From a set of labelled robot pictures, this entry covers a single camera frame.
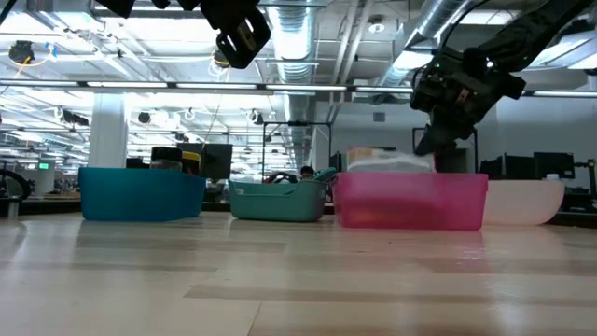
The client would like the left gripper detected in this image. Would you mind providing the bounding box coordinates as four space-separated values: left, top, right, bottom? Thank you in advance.
200 0 260 32

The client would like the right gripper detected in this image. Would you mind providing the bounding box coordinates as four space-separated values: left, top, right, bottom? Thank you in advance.
410 46 527 158

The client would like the translucent orange plastic bowl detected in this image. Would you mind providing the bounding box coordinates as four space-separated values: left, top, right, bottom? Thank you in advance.
482 179 566 227

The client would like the red rectangular plastic tray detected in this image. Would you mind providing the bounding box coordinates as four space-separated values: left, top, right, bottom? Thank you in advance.
331 171 490 231

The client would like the black computer monitor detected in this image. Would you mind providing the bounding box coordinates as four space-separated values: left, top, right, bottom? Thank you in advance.
479 156 505 181
534 151 576 180
503 153 535 181

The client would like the large black monitor back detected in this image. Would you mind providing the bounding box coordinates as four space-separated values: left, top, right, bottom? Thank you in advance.
175 142 233 182

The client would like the dark curved background object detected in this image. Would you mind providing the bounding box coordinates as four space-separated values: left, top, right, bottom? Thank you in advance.
265 171 300 185

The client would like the small teal plastic basket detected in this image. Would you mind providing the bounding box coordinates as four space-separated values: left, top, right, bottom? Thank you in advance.
227 179 327 223

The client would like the white pillar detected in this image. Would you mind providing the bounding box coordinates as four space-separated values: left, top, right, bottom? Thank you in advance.
87 92 130 168

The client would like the blue rectangular plastic bin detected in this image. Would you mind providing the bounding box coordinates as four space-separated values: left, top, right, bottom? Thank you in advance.
77 166 207 222

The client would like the black round chair back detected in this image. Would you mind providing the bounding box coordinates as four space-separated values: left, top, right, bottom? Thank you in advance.
0 168 33 218

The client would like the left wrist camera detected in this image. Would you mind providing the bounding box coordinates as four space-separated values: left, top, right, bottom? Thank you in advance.
215 7 272 70

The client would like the corrugated silver ventilation duct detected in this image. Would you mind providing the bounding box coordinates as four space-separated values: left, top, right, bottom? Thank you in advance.
268 0 321 174

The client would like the black hanging cable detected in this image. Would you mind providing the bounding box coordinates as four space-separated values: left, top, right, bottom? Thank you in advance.
0 0 18 24

